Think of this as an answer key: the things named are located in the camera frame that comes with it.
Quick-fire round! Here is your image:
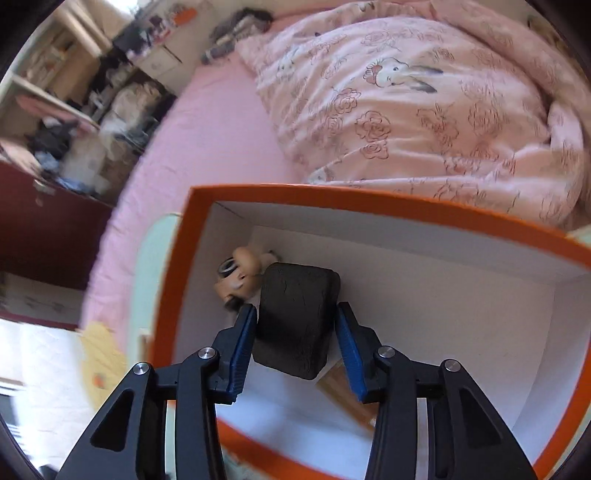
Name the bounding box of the yellow mat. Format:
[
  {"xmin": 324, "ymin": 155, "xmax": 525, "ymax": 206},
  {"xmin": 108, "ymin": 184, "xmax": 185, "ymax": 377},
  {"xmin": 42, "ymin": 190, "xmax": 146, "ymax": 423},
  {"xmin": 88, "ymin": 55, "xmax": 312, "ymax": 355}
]
[{"xmin": 78, "ymin": 320, "xmax": 134, "ymax": 411}]

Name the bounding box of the orange cardboard box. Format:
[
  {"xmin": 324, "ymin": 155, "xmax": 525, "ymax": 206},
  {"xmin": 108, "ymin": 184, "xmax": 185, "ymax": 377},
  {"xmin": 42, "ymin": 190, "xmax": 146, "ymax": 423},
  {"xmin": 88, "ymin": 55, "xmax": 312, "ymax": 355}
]
[{"xmin": 143, "ymin": 184, "xmax": 591, "ymax": 480}]

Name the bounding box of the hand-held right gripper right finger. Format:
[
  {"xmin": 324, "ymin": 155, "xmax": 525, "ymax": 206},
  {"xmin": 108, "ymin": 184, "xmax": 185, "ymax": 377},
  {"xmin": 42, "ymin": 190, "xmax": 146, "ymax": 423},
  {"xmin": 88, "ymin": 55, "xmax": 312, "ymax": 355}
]
[{"xmin": 335, "ymin": 302, "xmax": 539, "ymax": 480}]

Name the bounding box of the grey clothes pile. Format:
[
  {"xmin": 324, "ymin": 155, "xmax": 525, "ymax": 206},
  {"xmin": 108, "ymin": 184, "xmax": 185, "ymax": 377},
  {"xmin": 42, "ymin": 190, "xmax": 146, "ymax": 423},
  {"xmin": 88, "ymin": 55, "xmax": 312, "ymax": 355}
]
[{"xmin": 201, "ymin": 7, "xmax": 275, "ymax": 65}]

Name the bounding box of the pink floral quilt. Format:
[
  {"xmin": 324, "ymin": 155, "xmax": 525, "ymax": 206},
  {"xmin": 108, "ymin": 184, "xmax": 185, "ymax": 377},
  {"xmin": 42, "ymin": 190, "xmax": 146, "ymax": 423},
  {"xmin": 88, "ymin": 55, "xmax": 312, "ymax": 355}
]
[{"xmin": 238, "ymin": 0, "xmax": 591, "ymax": 232}]

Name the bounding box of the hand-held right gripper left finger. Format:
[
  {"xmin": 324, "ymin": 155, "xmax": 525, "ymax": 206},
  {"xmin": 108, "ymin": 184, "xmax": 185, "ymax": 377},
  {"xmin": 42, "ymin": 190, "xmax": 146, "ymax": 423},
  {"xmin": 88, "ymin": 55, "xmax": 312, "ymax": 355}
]
[{"xmin": 60, "ymin": 304, "xmax": 258, "ymax": 480}]

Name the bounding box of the white nightstand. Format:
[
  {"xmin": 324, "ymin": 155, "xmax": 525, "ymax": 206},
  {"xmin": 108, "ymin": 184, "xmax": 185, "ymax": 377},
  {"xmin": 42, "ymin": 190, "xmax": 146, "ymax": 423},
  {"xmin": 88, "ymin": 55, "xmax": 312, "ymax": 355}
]
[{"xmin": 139, "ymin": 46, "xmax": 185, "ymax": 84}]

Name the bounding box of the black case with pink edge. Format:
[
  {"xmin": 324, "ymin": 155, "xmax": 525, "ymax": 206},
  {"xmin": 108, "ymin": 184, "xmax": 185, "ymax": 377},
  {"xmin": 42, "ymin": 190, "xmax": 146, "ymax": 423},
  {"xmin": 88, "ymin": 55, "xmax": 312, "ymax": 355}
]
[{"xmin": 252, "ymin": 262, "xmax": 341, "ymax": 380}]

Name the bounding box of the white clothes pile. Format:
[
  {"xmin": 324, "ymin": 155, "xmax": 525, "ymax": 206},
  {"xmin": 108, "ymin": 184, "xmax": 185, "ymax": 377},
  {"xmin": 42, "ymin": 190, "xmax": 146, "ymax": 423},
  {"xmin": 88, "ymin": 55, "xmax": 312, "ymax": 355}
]
[{"xmin": 60, "ymin": 83, "xmax": 158, "ymax": 195}]

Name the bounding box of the small plush dog keychain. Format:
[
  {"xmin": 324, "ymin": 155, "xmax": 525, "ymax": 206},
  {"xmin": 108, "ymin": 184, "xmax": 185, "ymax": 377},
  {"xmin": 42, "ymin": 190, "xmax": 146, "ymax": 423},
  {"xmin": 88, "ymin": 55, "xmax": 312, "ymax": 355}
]
[{"xmin": 213, "ymin": 247, "xmax": 278, "ymax": 308}]

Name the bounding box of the wall shelf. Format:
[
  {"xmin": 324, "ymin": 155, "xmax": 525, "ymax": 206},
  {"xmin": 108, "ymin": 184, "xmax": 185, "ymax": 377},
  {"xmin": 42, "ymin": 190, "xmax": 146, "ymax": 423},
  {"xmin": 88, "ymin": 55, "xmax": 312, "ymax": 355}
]
[{"xmin": 0, "ymin": 14, "xmax": 112, "ymax": 134}]

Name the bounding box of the dark red cabinet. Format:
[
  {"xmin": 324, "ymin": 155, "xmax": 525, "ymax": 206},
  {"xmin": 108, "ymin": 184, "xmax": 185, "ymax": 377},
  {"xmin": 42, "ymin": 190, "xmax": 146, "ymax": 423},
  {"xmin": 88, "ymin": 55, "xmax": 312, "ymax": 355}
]
[{"xmin": 0, "ymin": 159, "xmax": 116, "ymax": 291}]

